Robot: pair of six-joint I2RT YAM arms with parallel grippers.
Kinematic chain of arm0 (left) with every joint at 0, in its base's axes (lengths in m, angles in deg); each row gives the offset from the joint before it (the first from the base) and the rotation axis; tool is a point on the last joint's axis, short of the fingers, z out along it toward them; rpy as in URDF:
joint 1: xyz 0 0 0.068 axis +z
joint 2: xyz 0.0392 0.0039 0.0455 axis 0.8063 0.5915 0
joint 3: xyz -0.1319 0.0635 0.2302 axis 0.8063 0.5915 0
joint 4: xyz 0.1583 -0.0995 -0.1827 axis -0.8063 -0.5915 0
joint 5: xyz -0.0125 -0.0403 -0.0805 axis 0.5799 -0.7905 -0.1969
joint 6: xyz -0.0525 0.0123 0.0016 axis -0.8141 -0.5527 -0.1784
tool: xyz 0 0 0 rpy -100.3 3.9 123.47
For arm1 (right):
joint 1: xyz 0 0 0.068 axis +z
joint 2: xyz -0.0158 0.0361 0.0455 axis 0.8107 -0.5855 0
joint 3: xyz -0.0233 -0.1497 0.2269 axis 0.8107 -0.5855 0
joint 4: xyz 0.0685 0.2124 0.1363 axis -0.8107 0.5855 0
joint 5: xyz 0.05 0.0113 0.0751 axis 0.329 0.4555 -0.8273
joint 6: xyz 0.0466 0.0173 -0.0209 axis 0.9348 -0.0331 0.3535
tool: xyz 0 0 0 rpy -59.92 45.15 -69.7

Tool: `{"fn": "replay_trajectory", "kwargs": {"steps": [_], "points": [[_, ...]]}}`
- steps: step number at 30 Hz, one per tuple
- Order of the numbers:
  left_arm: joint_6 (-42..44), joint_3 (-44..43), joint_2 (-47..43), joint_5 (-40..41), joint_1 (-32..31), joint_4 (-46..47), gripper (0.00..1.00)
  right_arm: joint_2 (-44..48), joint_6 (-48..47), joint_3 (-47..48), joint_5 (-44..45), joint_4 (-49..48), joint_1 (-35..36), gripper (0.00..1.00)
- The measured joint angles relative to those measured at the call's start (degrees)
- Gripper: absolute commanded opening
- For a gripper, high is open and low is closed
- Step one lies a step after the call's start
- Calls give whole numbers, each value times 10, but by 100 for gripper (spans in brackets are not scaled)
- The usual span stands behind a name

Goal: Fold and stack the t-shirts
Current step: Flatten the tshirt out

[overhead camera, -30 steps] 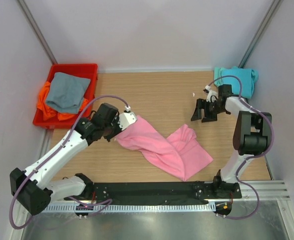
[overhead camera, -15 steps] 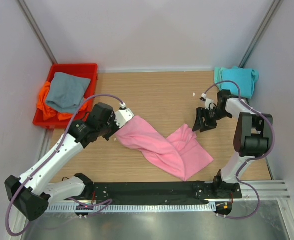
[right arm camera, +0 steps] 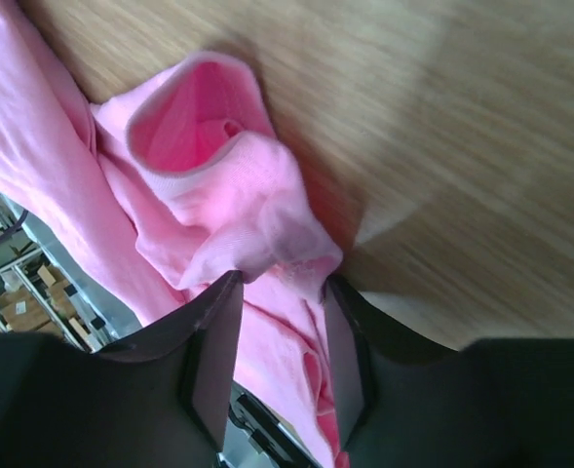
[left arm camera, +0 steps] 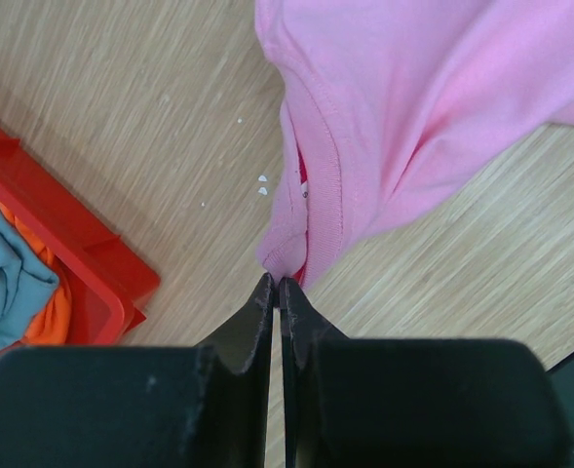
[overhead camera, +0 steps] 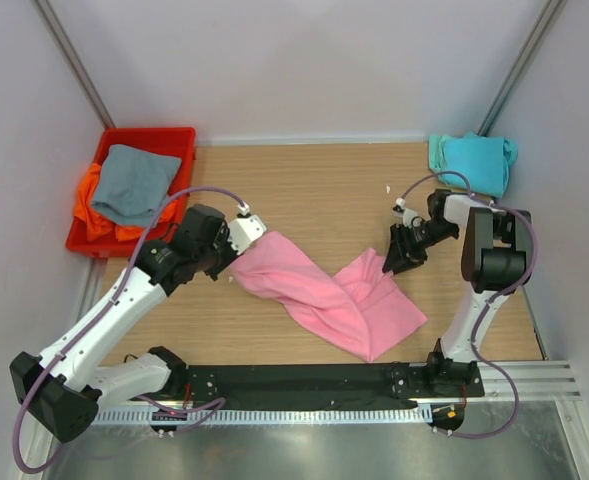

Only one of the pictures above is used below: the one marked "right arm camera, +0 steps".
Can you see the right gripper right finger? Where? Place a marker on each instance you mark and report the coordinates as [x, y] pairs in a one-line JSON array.
[[404, 400]]

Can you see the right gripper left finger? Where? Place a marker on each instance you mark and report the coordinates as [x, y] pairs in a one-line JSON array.
[[156, 398]]

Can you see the pink t shirt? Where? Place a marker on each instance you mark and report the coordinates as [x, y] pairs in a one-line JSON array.
[[159, 191]]

